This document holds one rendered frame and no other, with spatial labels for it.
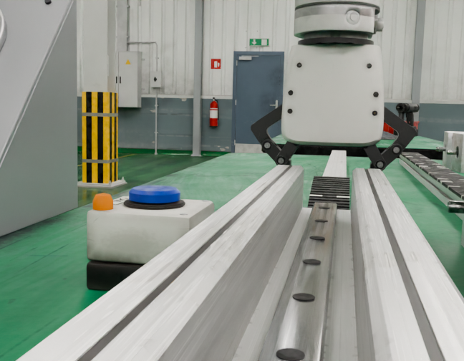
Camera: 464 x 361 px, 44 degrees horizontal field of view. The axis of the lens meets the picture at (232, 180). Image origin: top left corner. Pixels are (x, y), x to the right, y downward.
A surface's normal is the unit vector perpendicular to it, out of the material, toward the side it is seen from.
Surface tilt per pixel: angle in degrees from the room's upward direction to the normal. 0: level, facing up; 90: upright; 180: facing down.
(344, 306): 0
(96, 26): 90
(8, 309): 0
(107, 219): 90
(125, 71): 90
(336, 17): 90
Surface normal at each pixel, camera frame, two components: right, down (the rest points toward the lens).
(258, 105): -0.18, 0.11
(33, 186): 0.99, 0.04
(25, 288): 0.03, -0.99
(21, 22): -0.09, -0.59
